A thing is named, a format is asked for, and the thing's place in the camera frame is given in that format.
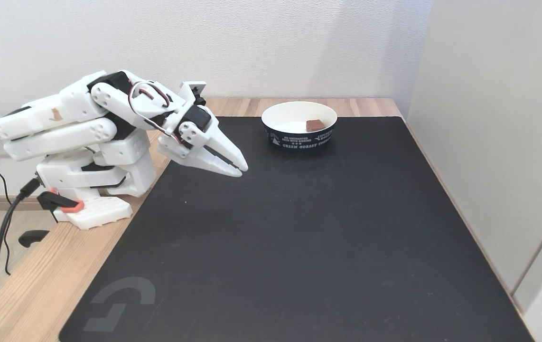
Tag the white and navy paper bowl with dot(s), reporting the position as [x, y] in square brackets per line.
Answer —
[294, 116]

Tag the brown block toy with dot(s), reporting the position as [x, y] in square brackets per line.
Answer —
[315, 125]

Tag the black desk mat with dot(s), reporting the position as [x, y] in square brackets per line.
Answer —
[323, 237]

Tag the black and orange clamp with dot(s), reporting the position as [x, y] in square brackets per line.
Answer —
[60, 202]

